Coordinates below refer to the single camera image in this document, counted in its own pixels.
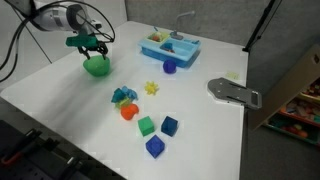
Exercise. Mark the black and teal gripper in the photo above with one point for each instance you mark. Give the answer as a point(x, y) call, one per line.
point(86, 43)

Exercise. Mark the orange toy figure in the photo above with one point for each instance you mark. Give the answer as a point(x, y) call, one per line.
point(129, 111)

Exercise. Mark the dark blue cube block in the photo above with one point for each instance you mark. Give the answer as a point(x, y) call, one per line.
point(169, 126)

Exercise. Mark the black camera stand pole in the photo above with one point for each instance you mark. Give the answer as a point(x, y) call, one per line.
point(263, 23)

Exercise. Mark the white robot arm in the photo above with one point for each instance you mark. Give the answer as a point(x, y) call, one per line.
point(72, 17)

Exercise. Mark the teal blue toy figure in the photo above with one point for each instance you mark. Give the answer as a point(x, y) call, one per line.
point(121, 93)

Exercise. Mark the toy storage shelf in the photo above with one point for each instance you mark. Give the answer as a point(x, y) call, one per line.
point(292, 107)

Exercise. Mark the purple blue ball toy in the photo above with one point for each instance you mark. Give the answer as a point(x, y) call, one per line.
point(169, 67)

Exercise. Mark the light green toy block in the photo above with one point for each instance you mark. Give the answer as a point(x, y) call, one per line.
point(123, 103)

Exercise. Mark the small pale green sticker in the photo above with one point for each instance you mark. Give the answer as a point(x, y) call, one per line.
point(232, 75)

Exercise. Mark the green cube block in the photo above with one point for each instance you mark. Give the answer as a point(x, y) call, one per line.
point(146, 126)

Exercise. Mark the bright blue cube block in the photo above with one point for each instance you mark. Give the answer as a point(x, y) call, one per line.
point(155, 146)

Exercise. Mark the grey metal mounting plate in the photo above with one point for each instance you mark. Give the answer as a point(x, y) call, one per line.
point(228, 91)

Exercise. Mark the green plastic bowl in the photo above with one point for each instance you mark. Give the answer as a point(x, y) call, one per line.
point(97, 65)

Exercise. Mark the yellow spiky star toy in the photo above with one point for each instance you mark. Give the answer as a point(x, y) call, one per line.
point(151, 88)

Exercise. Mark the light blue toy sink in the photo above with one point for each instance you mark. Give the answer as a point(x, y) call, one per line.
point(161, 46)

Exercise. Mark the black equipment rack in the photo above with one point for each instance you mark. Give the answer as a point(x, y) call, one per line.
point(43, 154)

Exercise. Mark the grey toy faucet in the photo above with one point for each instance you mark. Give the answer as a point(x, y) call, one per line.
point(174, 34)

